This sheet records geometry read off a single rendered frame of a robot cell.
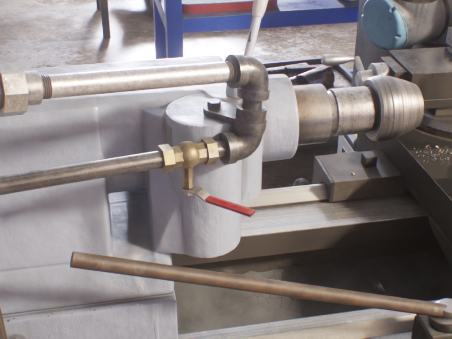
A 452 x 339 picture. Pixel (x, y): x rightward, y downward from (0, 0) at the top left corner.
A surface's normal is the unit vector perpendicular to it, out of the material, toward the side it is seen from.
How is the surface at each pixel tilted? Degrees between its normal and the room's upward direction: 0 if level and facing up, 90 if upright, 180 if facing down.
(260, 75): 80
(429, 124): 34
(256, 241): 90
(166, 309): 90
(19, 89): 56
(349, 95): 25
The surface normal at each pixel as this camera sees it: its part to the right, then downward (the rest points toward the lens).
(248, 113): -0.27, 0.33
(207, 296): 0.25, -0.73
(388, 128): 0.09, 0.67
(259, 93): 0.34, 0.36
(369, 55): -0.99, 0.08
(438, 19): 0.55, 0.33
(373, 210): 0.00, -0.88
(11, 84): 0.47, -0.15
